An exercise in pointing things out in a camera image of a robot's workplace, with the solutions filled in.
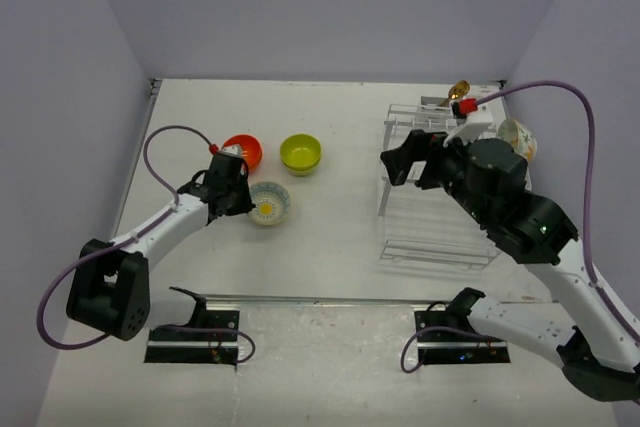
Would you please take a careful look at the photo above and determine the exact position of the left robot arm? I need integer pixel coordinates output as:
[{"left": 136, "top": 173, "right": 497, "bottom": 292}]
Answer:
[{"left": 66, "top": 152, "right": 254, "bottom": 341}]

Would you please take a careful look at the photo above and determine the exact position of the yellow floral white bowl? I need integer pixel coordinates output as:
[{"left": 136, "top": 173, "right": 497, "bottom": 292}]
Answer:
[{"left": 497, "top": 118, "right": 537, "bottom": 162}]

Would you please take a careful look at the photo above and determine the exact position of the gold spoon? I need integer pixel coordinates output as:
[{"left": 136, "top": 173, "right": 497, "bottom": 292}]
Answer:
[{"left": 439, "top": 80, "right": 470, "bottom": 107}]

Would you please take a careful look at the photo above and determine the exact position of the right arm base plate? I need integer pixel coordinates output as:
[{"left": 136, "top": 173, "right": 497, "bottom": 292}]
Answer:
[{"left": 414, "top": 303, "right": 511, "bottom": 366}]

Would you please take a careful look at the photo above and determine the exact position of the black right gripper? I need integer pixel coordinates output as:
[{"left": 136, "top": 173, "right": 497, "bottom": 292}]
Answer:
[{"left": 380, "top": 125, "right": 491, "bottom": 223}]

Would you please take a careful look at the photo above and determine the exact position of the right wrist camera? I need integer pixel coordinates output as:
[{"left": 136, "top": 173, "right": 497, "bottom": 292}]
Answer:
[{"left": 443, "top": 98, "right": 493, "bottom": 147}]

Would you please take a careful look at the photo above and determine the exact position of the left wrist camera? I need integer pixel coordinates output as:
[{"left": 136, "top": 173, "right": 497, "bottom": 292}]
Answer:
[{"left": 218, "top": 144, "right": 245, "bottom": 162}]

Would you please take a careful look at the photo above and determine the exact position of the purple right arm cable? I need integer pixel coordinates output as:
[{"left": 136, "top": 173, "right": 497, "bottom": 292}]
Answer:
[{"left": 399, "top": 324, "right": 501, "bottom": 374}]

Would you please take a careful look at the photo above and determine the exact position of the teal patterned white bowl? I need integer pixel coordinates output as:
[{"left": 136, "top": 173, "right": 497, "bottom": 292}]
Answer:
[{"left": 247, "top": 181, "right": 291, "bottom": 226}]

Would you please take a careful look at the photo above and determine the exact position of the orange bowl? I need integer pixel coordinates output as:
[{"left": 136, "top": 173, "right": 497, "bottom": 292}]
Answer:
[
  {"left": 239, "top": 144, "right": 263, "bottom": 173},
  {"left": 223, "top": 134, "right": 263, "bottom": 171}
]

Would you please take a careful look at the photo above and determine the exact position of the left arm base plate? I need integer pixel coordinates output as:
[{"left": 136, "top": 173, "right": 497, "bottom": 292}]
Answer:
[{"left": 144, "top": 329, "right": 243, "bottom": 366}]

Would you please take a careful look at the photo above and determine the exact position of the green bowl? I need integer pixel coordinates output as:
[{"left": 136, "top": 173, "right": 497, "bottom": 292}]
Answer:
[
  {"left": 279, "top": 133, "right": 322, "bottom": 171},
  {"left": 280, "top": 147, "right": 321, "bottom": 177}
]

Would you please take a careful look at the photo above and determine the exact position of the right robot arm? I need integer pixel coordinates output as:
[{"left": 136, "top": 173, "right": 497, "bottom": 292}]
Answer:
[{"left": 380, "top": 130, "right": 639, "bottom": 402}]

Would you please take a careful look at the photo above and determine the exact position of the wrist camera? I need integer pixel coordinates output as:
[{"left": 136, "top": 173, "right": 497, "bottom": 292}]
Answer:
[
  {"left": 218, "top": 144, "right": 245, "bottom": 162},
  {"left": 443, "top": 98, "right": 493, "bottom": 147}
]

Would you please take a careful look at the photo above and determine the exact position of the white wire dish rack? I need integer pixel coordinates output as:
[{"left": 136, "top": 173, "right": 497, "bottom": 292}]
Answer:
[{"left": 377, "top": 97, "right": 501, "bottom": 270}]

